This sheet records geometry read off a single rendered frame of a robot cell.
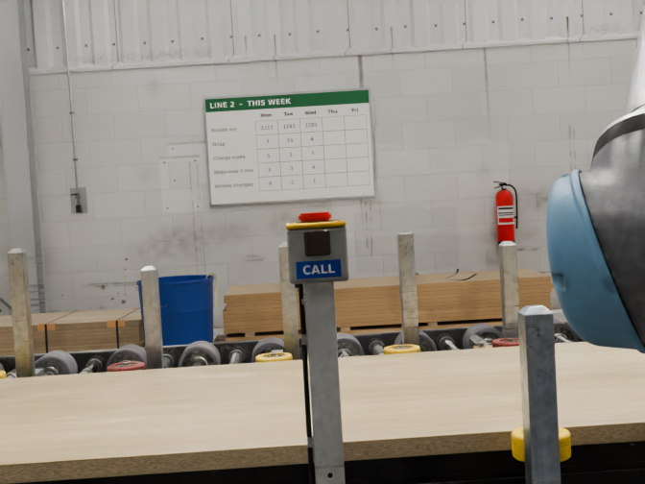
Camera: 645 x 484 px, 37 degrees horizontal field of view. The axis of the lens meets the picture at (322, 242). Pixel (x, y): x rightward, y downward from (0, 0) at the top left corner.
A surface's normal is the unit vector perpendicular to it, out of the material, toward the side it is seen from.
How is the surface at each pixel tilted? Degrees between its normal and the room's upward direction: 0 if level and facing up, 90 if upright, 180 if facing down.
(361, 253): 90
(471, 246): 90
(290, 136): 90
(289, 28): 90
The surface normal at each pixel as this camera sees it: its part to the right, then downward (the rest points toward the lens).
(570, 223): -0.57, -0.37
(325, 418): 0.04, 0.05
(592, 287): -0.58, 0.29
